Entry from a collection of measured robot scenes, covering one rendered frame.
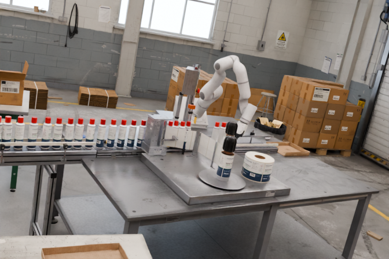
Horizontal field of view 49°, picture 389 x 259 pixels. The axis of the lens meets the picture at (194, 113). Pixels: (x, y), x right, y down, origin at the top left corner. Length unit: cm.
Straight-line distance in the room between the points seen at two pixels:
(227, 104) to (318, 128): 150
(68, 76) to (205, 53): 282
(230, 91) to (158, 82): 234
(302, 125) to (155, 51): 342
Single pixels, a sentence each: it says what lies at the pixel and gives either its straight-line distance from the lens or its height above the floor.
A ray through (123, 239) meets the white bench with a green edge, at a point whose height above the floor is 80.
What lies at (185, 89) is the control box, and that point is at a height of 132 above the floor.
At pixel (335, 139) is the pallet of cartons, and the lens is 736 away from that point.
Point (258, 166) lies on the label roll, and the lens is 284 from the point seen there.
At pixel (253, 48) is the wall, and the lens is 943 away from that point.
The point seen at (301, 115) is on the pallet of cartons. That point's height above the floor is 63.
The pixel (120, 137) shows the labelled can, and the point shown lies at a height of 96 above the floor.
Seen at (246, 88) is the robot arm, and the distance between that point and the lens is 343.
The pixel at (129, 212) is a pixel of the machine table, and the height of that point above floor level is 83.
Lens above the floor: 189
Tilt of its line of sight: 13 degrees down
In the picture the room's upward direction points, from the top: 11 degrees clockwise
